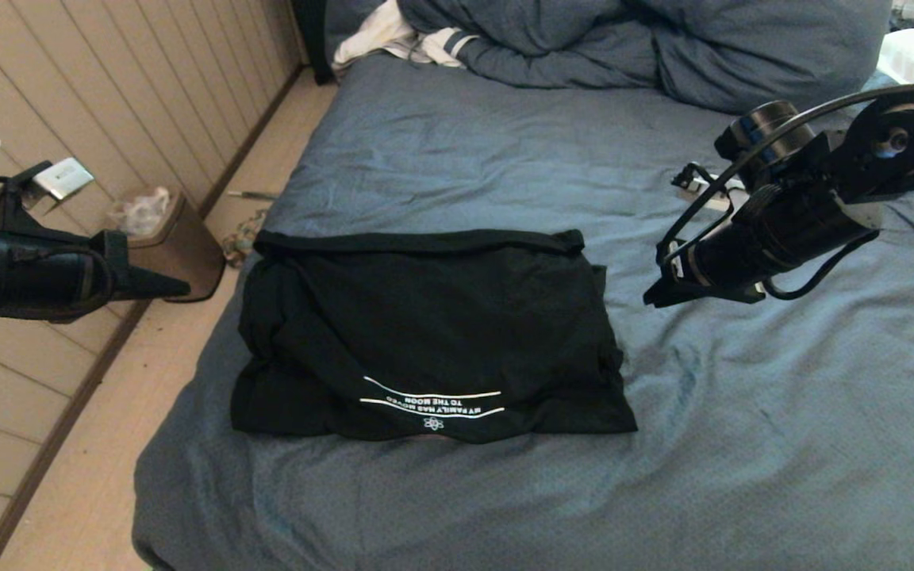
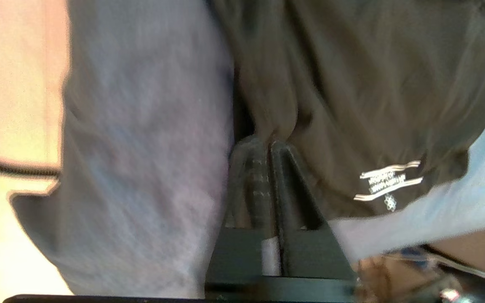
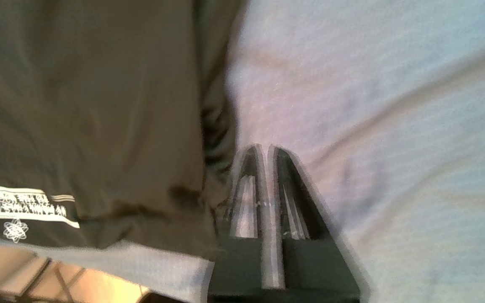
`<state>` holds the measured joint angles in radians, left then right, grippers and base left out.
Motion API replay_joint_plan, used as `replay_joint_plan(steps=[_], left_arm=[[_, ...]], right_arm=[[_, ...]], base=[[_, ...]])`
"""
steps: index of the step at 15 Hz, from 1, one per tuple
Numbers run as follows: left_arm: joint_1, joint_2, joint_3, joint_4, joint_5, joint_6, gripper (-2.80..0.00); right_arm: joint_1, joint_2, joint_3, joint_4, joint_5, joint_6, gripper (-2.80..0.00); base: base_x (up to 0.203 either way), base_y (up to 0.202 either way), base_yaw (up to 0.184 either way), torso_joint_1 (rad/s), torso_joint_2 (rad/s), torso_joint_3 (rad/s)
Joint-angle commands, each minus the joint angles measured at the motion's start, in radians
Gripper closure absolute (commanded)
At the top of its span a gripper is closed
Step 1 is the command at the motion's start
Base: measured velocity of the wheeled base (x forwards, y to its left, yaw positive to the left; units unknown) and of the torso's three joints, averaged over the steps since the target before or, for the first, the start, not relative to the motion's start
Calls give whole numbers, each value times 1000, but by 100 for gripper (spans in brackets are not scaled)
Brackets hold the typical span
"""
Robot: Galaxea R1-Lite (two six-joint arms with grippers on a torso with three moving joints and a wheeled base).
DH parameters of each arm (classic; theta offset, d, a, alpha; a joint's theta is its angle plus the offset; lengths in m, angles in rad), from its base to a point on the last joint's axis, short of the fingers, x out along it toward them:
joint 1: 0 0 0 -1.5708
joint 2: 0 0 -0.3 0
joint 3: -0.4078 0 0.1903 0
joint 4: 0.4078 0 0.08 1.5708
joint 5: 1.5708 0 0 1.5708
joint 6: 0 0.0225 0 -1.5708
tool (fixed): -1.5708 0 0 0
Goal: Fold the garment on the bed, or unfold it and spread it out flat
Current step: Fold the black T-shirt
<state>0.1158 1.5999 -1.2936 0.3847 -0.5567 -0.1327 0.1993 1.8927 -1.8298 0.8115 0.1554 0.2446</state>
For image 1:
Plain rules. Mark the thin dark pen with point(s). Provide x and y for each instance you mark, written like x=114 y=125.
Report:
x=255 y=195

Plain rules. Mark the white striped garment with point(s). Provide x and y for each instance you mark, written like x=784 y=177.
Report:
x=378 y=36

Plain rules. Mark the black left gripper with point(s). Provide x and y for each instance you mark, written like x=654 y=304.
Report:
x=28 y=274

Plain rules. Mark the brown trash bin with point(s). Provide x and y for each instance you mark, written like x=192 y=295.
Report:
x=187 y=262

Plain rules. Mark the black printed t-shirt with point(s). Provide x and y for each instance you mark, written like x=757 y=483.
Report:
x=425 y=341

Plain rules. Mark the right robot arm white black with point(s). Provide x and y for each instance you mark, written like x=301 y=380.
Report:
x=862 y=147

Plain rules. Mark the blue bunched duvet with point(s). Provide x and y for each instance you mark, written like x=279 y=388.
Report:
x=663 y=55

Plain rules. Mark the clear plastic bin bag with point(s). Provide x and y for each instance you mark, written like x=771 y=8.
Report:
x=141 y=212

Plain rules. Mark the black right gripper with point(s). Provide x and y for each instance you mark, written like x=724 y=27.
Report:
x=774 y=238

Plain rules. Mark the bed with blue sheet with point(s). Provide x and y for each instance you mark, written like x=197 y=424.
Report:
x=743 y=476

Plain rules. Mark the black bedside furniture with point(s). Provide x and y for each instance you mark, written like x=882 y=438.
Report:
x=312 y=40

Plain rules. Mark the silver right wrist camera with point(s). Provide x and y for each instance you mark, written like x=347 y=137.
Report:
x=707 y=190

